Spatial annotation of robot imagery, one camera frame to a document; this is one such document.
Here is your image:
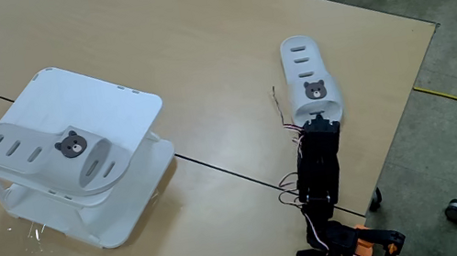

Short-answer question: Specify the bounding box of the white bear slipper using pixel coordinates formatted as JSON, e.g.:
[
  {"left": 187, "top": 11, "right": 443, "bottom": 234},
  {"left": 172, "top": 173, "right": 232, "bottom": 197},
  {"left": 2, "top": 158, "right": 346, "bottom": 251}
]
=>
[
  {"left": 0, "top": 101, "right": 137, "bottom": 212},
  {"left": 277, "top": 29, "right": 346, "bottom": 130}
]

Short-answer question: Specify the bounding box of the white two-tier plastic box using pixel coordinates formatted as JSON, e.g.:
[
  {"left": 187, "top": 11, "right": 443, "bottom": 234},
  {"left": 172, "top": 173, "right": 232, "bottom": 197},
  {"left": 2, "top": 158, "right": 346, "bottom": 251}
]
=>
[{"left": 0, "top": 49, "right": 191, "bottom": 256}]

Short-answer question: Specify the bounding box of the black caster wheel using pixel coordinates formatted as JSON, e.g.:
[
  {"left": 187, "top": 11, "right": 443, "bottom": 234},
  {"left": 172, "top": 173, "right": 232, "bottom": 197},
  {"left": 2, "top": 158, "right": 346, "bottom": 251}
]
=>
[{"left": 365, "top": 186, "right": 385, "bottom": 213}]

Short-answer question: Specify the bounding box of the thin loose wire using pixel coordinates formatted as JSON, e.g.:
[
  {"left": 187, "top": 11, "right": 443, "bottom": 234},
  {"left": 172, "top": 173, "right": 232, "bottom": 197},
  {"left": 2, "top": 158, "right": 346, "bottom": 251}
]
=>
[{"left": 270, "top": 85, "right": 288, "bottom": 129}]

